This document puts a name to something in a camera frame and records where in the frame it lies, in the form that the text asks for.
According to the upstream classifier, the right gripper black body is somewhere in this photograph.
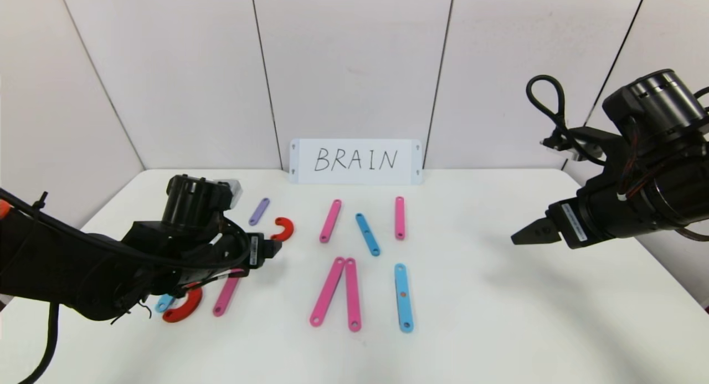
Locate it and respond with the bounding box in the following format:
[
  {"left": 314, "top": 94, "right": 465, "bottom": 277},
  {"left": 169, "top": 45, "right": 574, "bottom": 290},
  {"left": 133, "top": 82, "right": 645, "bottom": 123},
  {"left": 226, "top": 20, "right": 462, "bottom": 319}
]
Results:
[{"left": 545, "top": 185, "right": 655, "bottom": 249}]

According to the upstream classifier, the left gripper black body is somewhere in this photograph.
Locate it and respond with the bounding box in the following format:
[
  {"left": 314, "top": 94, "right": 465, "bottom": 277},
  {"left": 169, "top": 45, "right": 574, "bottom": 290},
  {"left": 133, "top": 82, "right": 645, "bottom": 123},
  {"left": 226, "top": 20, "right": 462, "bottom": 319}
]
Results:
[{"left": 243, "top": 233, "right": 265, "bottom": 269}]

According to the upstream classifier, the small red plastic arc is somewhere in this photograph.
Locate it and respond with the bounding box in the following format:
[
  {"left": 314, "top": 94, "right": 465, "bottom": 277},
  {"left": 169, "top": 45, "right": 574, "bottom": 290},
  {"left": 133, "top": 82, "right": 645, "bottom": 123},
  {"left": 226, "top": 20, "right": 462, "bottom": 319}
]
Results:
[{"left": 271, "top": 217, "right": 295, "bottom": 242}]

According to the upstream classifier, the short purple plastic bar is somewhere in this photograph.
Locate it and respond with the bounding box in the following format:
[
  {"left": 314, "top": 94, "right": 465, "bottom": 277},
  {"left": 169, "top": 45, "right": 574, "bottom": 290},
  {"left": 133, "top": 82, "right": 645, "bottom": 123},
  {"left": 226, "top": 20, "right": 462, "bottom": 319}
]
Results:
[{"left": 248, "top": 197, "right": 270, "bottom": 226}]

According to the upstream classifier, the long pink plastic bar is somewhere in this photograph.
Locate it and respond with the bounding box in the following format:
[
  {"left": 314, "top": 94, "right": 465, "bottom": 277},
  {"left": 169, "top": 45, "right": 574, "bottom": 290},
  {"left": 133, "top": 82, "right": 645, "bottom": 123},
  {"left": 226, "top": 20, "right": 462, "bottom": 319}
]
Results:
[
  {"left": 309, "top": 257, "right": 346, "bottom": 327},
  {"left": 319, "top": 199, "right": 342, "bottom": 244},
  {"left": 345, "top": 257, "right": 362, "bottom": 332},
  {"left": 213, "top": 269, "right": 245, "bottom": 318}
]

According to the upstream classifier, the medium blue plastic bar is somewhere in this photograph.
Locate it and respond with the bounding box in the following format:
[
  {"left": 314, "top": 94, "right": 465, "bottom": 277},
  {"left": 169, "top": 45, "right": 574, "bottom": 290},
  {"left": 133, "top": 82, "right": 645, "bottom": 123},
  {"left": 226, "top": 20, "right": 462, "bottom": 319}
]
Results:
[{"left": 355, "top": 212, "right": 382, "bottom": 258}]

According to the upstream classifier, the white BRAIN sign card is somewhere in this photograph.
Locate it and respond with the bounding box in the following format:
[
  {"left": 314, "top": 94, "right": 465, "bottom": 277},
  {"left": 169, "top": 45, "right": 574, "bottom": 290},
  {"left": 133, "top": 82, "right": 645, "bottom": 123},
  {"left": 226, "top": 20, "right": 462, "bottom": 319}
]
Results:
[{"left": 289, "top": 139, "right": 423, "bottom": 185}]

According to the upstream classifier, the large red plastic arc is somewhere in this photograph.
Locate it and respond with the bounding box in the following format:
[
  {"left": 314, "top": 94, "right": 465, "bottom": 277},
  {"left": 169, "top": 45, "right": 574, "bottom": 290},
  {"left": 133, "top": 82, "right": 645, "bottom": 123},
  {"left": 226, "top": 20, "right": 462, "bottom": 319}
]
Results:
[{"left": 162, "top": 284, "right": 204, "bottom": 324}]

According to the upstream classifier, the blue bar with orange underside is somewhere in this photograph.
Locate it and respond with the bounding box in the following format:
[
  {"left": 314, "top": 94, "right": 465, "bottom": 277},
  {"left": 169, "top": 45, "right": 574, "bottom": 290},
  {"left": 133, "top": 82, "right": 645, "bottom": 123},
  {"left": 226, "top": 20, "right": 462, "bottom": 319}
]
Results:
[{"left": 394, "top": 263, "right": 415, "bottom": 334}]

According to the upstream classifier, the thin black tagged cable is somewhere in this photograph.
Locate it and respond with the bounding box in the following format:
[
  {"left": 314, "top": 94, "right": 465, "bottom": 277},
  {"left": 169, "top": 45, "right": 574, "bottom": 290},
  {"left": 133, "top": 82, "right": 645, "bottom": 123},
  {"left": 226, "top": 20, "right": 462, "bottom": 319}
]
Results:
[{"left": 174, "top": 267, "right": 247, "bottom": 299}]

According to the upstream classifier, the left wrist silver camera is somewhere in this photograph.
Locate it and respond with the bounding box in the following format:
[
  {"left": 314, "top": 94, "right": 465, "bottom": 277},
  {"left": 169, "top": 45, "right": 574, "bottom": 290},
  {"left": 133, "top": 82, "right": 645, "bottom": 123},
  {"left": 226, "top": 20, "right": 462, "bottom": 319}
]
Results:
[{"left": 219, "top": 179, "right": 243, "bottom": 211}]

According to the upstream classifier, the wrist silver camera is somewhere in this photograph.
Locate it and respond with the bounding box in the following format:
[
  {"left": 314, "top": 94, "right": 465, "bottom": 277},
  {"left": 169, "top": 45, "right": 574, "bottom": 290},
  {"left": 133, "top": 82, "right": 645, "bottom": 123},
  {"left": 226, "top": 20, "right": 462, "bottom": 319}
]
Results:
[
  {"left": 541, "top": 127, "right": 605, "bottom": 163},
  {"left": 219, "top": 179, "right": 243, "bottom": 211}
]

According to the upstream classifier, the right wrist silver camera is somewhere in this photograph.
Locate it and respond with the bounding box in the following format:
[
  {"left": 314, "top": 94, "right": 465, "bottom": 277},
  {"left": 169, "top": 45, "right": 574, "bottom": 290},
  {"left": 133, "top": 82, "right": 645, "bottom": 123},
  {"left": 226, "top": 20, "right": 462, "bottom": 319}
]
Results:
[{"left": 541, "top": 127, "right": 605, "bottom": 163}]

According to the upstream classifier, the looped black cable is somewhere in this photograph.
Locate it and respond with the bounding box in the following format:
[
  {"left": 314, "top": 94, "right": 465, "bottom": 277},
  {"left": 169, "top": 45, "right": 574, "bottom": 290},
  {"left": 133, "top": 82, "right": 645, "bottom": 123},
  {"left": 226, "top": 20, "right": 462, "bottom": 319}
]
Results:
[{"left": 525, "top": 75, "right": 607, "bottom": 166}]

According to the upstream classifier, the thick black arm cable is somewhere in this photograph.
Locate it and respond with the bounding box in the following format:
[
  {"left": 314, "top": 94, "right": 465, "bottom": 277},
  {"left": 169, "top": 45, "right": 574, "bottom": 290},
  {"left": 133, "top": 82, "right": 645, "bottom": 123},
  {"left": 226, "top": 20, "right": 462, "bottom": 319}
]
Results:
[{"left": 18, "top": 302, "right": 60, "bottom": 384}]

